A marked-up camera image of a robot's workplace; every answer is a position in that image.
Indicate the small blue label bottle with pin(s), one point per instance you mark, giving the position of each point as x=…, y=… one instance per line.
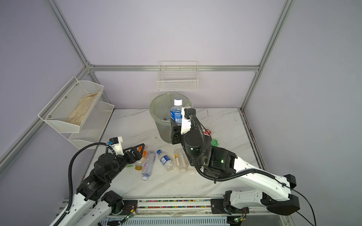
x=165, y=160

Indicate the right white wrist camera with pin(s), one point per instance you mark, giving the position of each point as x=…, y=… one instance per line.
x=186, y=123

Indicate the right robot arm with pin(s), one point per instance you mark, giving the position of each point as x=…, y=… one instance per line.
x=220, y=165

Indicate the red label crushed bottle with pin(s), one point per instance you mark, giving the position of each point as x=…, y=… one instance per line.
x=207, y=133

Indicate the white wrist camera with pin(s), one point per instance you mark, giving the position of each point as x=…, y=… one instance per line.
x=116, y=145
x=186, y=123

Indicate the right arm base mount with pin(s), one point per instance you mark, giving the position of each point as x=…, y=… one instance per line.
x=218, y=206

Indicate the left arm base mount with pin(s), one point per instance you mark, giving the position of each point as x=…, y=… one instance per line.
x=124, y=207

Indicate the green soda bottle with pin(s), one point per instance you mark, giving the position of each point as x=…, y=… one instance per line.
x=214, y=142

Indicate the grey mesh waste bin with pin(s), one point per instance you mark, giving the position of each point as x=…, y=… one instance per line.
x=164, y=132

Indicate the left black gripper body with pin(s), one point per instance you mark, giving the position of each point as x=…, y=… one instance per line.
x=127, y=159

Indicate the beige cloth in shelf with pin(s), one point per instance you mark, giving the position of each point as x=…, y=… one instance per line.
x=79, y=113

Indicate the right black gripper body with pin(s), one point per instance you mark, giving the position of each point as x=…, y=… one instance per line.
x=177, y=136

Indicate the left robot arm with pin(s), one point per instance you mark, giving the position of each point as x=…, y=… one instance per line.
x=93, y=200

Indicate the aluminium front rail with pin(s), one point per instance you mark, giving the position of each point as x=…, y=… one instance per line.
x=165, y=207

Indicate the white mesh two-tier shelf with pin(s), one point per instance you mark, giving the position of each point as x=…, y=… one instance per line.
x=56, y=112

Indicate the crushed clear bottle white cap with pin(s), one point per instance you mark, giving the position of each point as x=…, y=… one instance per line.
x=148, y=165

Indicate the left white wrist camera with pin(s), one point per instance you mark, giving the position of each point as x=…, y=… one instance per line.
x=116, y=145

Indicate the white wire wall basket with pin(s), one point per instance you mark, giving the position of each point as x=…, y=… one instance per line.
x=178, y=75

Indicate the clear yellow label bottle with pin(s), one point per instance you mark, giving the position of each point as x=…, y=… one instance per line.
x=181, y=160

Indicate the orange label bottle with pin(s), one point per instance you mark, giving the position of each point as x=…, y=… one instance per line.
x=140, y=163

